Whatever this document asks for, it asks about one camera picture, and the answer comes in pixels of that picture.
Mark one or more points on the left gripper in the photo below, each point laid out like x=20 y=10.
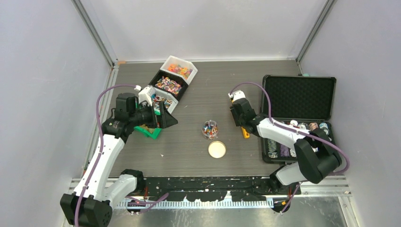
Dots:
x=167 y=119

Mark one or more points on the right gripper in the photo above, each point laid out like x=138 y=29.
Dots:
x=235 y=115

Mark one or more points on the green candy bin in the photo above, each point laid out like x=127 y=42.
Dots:
x=148 y=132

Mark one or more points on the white lollipop bin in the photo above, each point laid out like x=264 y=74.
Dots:
x=158 y=95

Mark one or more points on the yellow plastic scoop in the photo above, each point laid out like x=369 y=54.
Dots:
x=245 y=134

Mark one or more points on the clear plastic jar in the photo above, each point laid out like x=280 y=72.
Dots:
x=210 y=130

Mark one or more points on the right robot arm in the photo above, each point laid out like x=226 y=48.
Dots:
x=316 y=156

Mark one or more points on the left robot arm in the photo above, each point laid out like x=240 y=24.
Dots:
x=91 y=204

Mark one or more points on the black swirl lollipop bin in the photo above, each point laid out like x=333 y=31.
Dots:
x=172 y=84

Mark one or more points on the white gummy candy bin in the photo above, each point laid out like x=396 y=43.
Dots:
x=180 y=67

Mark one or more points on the black poker chip case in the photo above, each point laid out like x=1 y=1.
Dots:
x=305 y=102

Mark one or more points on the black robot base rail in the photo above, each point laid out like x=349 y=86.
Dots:
x=217 y=188

